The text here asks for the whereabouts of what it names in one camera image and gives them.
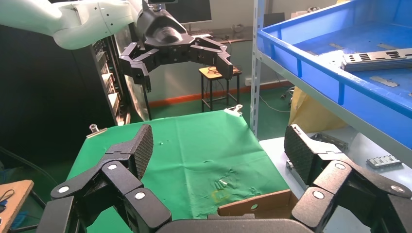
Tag blue plastic tray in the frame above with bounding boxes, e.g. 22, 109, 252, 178
257, 0, 412, 150

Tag black rectangular panel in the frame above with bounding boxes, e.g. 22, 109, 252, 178
264, 12, 286, 28

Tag thin black coiled cable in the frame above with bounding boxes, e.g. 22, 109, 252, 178
207, 66, 241, 76

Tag yellow woven sack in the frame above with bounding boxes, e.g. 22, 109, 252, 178
288, 86, 347, 134

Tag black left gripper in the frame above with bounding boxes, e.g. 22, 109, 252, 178
119, 8, 234, 93

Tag silver metal clamp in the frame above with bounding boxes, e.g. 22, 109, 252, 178
224, 104, 243, 117
86, 123, 108, 139

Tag thick black floor cable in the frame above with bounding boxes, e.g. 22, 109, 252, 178
0, 146, 59, 187

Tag perforated shelf upright post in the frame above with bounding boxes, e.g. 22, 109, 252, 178
250, 0, 268, 137

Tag white floor cable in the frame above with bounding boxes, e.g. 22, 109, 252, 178
259, 95, 292, 113

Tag grey metal shelf board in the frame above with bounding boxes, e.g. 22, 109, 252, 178
257, 50, 412, 168

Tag dark desk counter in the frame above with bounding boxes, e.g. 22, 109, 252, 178
187, 27, 255, 44

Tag wooden stool black legs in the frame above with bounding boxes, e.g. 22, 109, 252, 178
199, 66, 242, 112

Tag black server rack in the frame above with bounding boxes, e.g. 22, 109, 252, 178
0, 24, 131, 168

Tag green cloth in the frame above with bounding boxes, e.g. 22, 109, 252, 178
66, 110, 291, 233

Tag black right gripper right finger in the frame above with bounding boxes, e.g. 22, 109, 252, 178
284, 124, 412, 233

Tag brown cardboard box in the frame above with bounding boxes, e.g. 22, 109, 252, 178
217, 189, 299, 220

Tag slotted metal comb part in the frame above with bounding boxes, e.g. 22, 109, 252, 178
366, 155, 403, 169

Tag black computer monitor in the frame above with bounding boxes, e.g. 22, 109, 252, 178
164, 0, 213, 33

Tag wooden board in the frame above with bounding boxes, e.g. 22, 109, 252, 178
0, 180, 34, 233

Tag metal IO shield plate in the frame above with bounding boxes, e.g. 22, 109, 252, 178
342, 48, 412, 64

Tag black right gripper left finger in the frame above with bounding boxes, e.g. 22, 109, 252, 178
36, 124, 172, 233

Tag small dark caster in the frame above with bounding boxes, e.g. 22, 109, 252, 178
280, 86, 294, 100

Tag clear rack door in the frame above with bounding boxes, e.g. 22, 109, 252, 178
114, 25, 151, 122

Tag stack of metal shield plates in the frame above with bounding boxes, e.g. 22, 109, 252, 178
340, 48, 412, 72

